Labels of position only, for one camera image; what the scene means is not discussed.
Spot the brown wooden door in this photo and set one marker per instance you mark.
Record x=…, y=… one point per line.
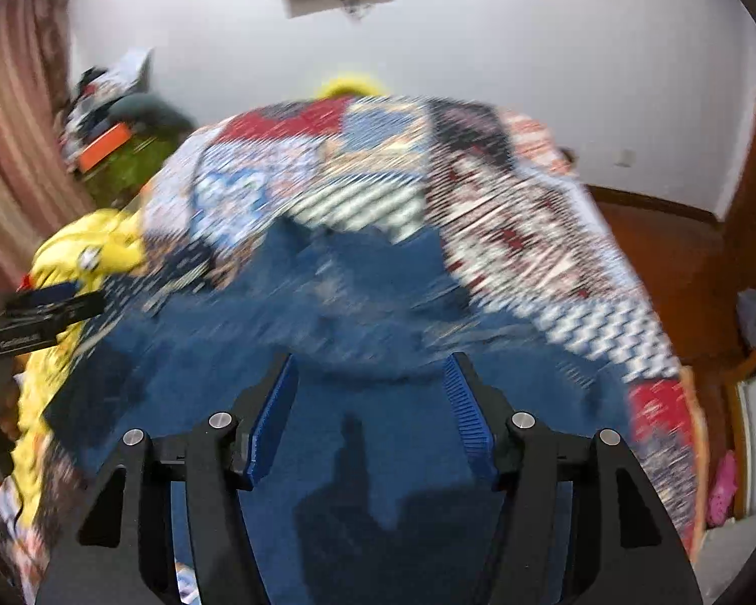
x=753, y=170

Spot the patchwork printed blanket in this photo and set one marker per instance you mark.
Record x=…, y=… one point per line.
x=365, y=157

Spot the yellow cartoon blanket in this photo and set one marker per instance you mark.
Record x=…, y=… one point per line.
x=88, y=252

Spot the brown striped curtain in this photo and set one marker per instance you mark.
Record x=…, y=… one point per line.
x=12, y=138

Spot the orange box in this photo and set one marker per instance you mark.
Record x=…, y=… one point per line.
x=104, y=148

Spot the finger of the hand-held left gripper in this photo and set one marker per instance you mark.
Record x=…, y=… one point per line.
x=38, y=321

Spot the pile of clothes and clutter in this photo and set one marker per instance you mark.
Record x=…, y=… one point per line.
x=104, y=91

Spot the pink slippers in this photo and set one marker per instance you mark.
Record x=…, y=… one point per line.
x=723, y=488

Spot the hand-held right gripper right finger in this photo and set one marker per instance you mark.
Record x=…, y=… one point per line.
x=472, y=416

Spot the yellow rounded object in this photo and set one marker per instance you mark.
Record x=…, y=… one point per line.
x=353, y=87

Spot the blue denim jacket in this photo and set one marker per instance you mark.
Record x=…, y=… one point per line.
x=378, y=340

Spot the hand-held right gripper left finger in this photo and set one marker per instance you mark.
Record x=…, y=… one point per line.
x=271, y=428

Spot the green patterned cloth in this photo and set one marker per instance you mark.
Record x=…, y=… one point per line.
x=138, y=167

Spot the grey pillow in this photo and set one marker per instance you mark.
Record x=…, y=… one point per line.
x=148, y=113

